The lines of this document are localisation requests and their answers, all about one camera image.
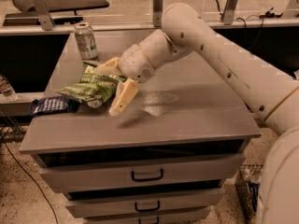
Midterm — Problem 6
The top grey drawer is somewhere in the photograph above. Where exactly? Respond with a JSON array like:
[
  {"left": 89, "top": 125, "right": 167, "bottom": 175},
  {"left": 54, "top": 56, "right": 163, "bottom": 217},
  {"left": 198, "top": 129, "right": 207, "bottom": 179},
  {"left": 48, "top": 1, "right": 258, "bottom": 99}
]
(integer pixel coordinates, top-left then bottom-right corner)
[{"left": 40, "top": 153, "right": 245, "bottom": 193}]

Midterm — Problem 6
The metal bracket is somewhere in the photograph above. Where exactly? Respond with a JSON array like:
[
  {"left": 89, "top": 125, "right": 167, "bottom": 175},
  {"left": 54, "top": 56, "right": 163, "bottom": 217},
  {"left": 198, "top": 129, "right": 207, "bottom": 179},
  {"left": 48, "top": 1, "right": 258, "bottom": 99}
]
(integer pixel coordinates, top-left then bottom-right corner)
[
  {"left": 32, "top": 0, "right": 54, "bottom": 31},
  {"left": 221, "top": 0, "right": 238, "bottom": 25},
  {"left": 152, "top": 0, "right": 164, "bottom": 27}
]

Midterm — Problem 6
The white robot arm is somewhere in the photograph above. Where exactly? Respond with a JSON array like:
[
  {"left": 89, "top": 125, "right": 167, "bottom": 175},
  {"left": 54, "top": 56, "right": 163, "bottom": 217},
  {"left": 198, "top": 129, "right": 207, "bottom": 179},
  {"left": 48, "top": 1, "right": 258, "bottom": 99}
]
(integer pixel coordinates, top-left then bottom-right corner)
[{"left": 96, "top": 3, "right": 299, "bottom": 224}]

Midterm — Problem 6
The black floor cable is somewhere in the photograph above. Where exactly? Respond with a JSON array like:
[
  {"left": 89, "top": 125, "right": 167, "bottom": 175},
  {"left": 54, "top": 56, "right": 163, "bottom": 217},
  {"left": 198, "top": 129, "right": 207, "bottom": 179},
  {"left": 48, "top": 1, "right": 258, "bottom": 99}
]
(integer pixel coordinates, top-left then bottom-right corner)
[{"left": 0, "top": 131, "right": 60, "bottom": 224}]

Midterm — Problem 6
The blue snack bag in basket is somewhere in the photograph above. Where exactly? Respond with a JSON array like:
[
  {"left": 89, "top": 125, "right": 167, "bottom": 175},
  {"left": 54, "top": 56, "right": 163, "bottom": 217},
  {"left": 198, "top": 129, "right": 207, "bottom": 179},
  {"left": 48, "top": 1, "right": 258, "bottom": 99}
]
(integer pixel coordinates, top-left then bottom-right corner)
[{"left": 248, "top": 182, "right": 260, "bottom": 211}]

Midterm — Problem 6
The grey drawer cabinet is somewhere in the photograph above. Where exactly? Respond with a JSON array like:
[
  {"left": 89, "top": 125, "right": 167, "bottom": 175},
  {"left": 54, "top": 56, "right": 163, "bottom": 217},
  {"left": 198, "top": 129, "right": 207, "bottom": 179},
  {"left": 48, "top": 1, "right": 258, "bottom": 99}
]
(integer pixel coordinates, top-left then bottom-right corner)
[{"left": 19, "top": 27, "right": 262, "bottom": 224}]

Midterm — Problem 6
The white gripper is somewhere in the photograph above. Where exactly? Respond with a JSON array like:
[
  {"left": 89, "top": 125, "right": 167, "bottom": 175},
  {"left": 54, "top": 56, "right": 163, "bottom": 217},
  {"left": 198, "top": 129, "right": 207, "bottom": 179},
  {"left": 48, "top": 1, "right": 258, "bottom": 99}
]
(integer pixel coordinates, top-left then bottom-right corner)
[{"left": 94, "top": 45, "right": 156, "bottom": 116}]

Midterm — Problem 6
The grey drawer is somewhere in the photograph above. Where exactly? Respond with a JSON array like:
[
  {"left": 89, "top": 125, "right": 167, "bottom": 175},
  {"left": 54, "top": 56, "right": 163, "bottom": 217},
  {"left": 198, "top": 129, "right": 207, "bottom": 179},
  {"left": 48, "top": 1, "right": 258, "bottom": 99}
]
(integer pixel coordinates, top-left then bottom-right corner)
[
  {"left": 40, "top": 153, "right": 245, "bottom": 193},
  {"left": 66, "top": 188, "right": 224, "bottom": 219},
  {"left": 83, "top": 206, "right": 210, "bottom": 224}
]

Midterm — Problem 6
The left metal bracket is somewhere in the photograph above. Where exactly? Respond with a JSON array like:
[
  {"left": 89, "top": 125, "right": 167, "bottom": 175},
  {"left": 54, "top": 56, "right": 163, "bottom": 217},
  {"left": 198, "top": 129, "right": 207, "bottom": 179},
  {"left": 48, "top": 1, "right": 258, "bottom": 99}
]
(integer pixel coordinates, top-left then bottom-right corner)
[{"left": 32, "top": 0, "right": 54, "bottom": 31}]

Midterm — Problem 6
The right metal bracket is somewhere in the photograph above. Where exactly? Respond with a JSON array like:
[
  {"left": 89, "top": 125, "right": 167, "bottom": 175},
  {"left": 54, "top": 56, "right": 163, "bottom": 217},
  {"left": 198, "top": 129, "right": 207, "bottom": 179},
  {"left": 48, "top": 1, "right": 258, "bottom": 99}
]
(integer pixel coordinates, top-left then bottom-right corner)
[{"left": 221, "top": 0, "right": 238, "bottom": 25}]

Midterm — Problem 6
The silver green soda can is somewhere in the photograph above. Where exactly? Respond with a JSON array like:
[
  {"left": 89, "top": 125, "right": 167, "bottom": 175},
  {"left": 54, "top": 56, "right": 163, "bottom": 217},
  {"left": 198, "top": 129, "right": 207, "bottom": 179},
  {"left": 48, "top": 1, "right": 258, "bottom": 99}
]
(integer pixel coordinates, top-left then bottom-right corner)
[{"left": 74, "top": 22, "right": 98, "bottom": 60}]

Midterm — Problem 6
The wire basket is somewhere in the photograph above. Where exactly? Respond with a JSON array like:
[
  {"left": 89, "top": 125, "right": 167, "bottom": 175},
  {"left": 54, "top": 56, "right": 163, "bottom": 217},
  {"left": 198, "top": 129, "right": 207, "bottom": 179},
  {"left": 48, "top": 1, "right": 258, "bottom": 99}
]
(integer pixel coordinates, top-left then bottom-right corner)
[{"left": 235, "top": 164, "right": 263, "bottom": 224}]

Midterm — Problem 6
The green jalapeno chip bag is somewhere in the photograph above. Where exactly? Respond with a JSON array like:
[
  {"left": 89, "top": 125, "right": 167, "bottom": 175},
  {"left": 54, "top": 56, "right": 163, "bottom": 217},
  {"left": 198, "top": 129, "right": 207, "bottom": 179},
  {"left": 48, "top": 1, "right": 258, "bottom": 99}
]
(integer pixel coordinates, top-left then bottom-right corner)
[{"left": 56, "top": 63, "right": 126, "bottom": 108}]

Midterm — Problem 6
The middle grey drawer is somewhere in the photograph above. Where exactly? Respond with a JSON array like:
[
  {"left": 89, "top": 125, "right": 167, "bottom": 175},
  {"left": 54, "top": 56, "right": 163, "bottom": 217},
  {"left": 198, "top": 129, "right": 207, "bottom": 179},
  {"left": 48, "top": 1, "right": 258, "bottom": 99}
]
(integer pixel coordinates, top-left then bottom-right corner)
[{"left": 66, "top": 188, "right": 224, "bottom": 219}]

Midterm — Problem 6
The dark office chair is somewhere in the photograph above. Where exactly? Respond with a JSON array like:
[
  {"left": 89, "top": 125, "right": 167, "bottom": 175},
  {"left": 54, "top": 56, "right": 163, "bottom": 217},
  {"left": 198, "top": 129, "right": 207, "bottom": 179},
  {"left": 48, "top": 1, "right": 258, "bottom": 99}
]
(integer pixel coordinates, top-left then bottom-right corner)
[{"left": 3, "top": 0, "right": 109, "bottom": 26}]

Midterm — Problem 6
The bottom grey drawer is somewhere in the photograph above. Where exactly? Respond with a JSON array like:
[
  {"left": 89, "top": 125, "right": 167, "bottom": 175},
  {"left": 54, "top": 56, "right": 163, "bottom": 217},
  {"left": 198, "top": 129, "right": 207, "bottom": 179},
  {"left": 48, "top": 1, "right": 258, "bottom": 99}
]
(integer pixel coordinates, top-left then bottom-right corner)
[{"left": 83, "top": 206, "right": 210, "bottom": 224}]

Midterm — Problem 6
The clear plastic water bottle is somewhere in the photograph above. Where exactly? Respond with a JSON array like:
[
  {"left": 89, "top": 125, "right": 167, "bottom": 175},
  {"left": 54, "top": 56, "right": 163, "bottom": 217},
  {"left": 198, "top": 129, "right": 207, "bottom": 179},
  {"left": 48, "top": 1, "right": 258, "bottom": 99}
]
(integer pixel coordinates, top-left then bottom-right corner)
[{"left": 0, "top": 75, "right": 18, "bottom": 102}]

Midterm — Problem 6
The middle metal bracket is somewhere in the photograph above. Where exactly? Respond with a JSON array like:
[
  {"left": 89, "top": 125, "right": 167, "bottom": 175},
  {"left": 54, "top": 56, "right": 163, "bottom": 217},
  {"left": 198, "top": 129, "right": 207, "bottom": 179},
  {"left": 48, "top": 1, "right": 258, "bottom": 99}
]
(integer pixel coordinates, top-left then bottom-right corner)
[{"left": 152, "top": 0, "right": 164, "bottom": 27}]

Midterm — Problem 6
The blue rxbar blueberry bar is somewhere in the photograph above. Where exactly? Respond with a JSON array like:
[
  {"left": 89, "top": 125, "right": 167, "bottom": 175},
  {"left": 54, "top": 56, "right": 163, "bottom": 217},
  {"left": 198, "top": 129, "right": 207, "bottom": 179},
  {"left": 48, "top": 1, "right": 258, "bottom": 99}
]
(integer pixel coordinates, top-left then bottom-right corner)
[{"left": 29, "top": 96, "right": 79, "bottom": 116}]

